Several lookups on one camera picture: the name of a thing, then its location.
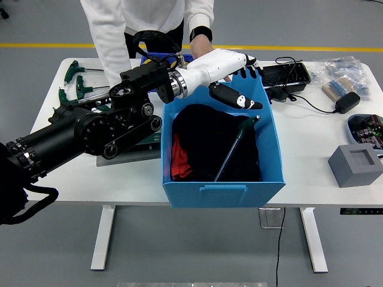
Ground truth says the person's left hand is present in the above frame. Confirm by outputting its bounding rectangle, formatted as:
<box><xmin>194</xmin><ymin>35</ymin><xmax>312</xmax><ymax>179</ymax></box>
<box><xmin>190</xmin><ymin>36</ymin><xmax>215</xmax><ymax>61</ymax></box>

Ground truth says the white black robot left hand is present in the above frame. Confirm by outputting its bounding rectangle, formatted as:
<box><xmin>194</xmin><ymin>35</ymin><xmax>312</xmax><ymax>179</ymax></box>
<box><xmin>175</xmin><ymin>48</ymin><xmax>265</xmax><ymax>111</ymax></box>

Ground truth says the large green T-handle hex wrench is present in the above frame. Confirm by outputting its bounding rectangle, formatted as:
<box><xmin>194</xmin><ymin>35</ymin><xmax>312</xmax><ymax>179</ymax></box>
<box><xmin>214</xmin><ymin>115</ymin><xmax>262</xmax><ymax>182</ymax></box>

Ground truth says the blue folding plastic box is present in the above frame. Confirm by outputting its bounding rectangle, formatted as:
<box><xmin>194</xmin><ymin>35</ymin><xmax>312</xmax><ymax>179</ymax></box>
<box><xmin>161</xmin><ymin>66</ymin><xmax>286</xmax><ymax>209</ymax></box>

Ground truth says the black wrist watch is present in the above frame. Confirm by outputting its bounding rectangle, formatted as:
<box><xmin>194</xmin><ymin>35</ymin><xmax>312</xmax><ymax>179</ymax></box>
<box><xmin>189</xmin><ymin>26</ymin><xmax>213</xmax><ymax>44</ymax></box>

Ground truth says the small dark blue parts bin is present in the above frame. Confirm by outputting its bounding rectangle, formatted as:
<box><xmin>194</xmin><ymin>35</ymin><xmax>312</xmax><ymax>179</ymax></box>
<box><xmin>139</xmin><ymin>52</ymin><xmax>195</xmax><ymax>94</ymax></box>

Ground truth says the person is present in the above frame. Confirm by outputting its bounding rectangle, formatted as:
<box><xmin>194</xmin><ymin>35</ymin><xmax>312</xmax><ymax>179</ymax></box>
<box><xmin>80</xmin><ymin>0</ymin><xmax>233</xmax><ymax>87</ymax></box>

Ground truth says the small black device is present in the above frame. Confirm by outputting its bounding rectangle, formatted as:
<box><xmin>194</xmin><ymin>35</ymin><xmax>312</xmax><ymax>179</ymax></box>
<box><xmin>265</xmin><ymin>86</ymin><xmax>297</xmax><ymax>103</ymax></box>

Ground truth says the black plastic tray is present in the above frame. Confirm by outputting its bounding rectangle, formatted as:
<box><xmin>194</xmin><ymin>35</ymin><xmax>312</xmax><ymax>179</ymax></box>
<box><xmin>258</xmin><ymin>62</ymin><xmax>312</xmax><ymax>89</ymax></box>

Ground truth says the black cloth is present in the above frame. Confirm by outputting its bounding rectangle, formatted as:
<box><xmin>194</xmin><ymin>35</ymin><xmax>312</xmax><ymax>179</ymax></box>
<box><xmin>171</xmin><ymin>103</ymin><xmax>262</xmax><ymax>183</ymax></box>

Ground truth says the red cloth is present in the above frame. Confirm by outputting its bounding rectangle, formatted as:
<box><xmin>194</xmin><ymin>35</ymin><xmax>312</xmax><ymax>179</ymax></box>
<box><xmin>170</xmin><ymin>134</ymin><xmax>192</xmax><ymax>181</ymax></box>

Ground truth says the tan resistor strip bundle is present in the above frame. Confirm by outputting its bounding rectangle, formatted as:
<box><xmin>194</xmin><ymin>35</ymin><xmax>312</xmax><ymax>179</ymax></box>
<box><xmin>322</xmin><ymin>78</ymin><xmax>355</xmax><ymax>101</ymax></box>

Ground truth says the clear plastic bag of resistors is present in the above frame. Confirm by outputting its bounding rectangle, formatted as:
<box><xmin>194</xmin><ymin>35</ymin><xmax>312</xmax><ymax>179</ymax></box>
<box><xmin>309</xmin><ymin>56</ymin><xmax>372</xmax><ymax>102</ymax></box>

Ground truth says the black power adapter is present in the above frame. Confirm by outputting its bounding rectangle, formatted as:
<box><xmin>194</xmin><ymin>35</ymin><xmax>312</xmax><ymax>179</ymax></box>
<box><xmin>334</xmin><ymin>91</ymin><xmax>361</xmax><ymax>114</ymax></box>

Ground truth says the pale blue shallow dish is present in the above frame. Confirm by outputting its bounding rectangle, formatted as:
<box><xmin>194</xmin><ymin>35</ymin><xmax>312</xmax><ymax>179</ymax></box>
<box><xmin>346</xmin><ymin>113</ymin><xmax>383</xmax><ymax>152</ymax></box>

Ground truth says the metal floor plate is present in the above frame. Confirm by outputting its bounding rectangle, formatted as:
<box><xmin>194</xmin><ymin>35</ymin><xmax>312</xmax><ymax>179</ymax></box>
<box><xmin>259</xmin><ymin>208</ymin><xmax>285</xmax><ymax>230</ymax></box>

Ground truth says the dark electronic parts pile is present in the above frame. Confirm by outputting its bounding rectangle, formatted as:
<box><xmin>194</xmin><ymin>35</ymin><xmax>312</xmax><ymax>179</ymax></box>
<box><xmin>351</xmin><ymin>115</ymin><xmax>383</xmax><ymax>150</ymax></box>

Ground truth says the grey block with square recess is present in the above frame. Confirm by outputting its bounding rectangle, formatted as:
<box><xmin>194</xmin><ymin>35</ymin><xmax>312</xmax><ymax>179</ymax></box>
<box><xmin>327</xmin><ymin>144</ymin><xmax>383</xmax><ymax>188</ymax></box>

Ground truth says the white table leg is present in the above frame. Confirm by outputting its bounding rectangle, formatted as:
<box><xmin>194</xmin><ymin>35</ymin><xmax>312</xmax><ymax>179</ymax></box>
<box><xmin>300</xmin><ymin>207</ymin><xmax>329</xmax><ymax>273</ymax></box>
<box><xmin>90</xmin><ymin>206</ymin><xmax>116</xmax><ymax>271</ymax></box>

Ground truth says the black table control panel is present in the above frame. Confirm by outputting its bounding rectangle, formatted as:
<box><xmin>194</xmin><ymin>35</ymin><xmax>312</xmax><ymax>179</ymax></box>
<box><xmin>340</xmin><ymin>207</ymin><xmax>383</xmax><ymax>215</ymax></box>

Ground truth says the black adapter cable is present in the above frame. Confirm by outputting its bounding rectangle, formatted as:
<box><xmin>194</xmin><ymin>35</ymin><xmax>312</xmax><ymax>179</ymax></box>
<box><xmin>275</xmin><ymin>56</ymin><xmax>338</xmax><ymax>115</ymax></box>

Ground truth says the thin black floor cable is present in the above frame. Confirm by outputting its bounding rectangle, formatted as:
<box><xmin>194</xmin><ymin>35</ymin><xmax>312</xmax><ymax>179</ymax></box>
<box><xmin>274</xmin><ymin>208</ymin><xmax>287</xmax><ymax>287</ymax></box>

